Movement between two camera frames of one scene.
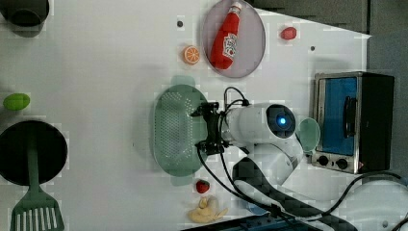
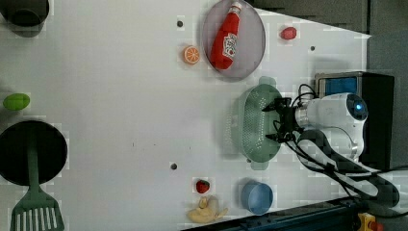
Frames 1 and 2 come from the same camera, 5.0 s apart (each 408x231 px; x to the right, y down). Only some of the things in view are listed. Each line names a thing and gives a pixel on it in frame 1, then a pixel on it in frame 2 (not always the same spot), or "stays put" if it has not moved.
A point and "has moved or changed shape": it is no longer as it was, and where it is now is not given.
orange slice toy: x=191 y=55 stays put
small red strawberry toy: x=202 y=186 stays put
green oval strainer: x=175 y=133 has moved or changed shape
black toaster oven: x=355 y=114 stays put
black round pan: x=15 y=141 stays put
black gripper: x=213 y=145 to x=288 y=122
